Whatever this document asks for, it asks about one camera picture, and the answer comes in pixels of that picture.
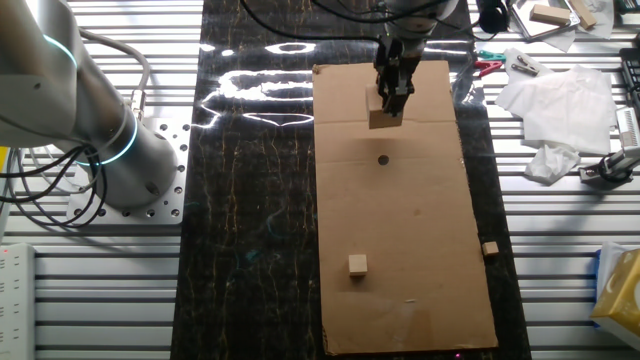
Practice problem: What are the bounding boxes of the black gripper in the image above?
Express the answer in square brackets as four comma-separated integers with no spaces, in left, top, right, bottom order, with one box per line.
[373,37,426,119]

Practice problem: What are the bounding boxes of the large wooden block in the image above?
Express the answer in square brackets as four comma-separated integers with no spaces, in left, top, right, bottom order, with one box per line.
[364,83,404,130]

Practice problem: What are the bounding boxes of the rectangular wooden block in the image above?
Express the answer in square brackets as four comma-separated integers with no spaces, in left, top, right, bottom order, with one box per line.
[529,3,572,27]

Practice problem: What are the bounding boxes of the red plastic clip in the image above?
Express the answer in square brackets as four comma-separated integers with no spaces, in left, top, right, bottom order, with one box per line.
[473,59,505,78]

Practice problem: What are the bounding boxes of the small white tissue sheet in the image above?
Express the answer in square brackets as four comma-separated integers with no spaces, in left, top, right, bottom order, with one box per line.
[502,47,544,85]

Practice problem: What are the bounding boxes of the brown cardboard sheet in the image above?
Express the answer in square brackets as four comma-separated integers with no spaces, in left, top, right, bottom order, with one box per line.
[312,60,500,357]

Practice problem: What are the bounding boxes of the metal tray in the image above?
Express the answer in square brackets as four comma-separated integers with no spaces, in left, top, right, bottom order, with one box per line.
[510,0,582,42]

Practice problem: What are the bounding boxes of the black marble pattern mat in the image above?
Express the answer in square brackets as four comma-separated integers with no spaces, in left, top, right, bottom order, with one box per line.
[169,0,534,360]

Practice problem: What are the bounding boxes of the crumpled white tissue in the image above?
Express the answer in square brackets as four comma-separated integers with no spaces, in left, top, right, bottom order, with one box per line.
[523,142,582,185]

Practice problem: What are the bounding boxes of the large flat white tissue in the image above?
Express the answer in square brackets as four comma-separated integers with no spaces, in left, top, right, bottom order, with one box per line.
[494,64,620,155]

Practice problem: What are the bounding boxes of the long wooden bar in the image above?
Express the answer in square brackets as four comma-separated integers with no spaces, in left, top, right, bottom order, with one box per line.
[569,0,599,30]

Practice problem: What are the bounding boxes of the black keyboard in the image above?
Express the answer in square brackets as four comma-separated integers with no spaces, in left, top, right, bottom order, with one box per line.
[619,47,640,109]

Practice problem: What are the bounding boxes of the yellow tissue box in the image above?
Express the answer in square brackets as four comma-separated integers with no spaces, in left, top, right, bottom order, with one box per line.
[589,248,640,351]

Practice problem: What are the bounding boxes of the white power strip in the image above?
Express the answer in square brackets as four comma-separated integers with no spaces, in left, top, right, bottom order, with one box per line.
[0,243,36,360]

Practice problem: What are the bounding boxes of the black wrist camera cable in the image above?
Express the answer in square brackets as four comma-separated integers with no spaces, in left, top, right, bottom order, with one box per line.
[239,0,501,44]

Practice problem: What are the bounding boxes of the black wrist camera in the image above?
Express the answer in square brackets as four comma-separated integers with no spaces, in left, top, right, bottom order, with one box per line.
[477,0,511,35]

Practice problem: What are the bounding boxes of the silver camera on stand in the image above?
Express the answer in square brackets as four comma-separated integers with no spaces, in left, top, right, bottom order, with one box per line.
[579,106,640,190]

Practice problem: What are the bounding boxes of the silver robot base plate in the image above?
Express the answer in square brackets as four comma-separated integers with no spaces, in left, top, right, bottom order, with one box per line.
[66,117,192,226]

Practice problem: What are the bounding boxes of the grey cable with metal connector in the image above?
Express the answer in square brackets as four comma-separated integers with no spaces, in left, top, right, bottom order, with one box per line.
[79,28,151,122]

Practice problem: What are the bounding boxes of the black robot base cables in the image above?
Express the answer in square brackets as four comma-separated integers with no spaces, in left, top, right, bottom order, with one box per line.
[0,144,109,230]

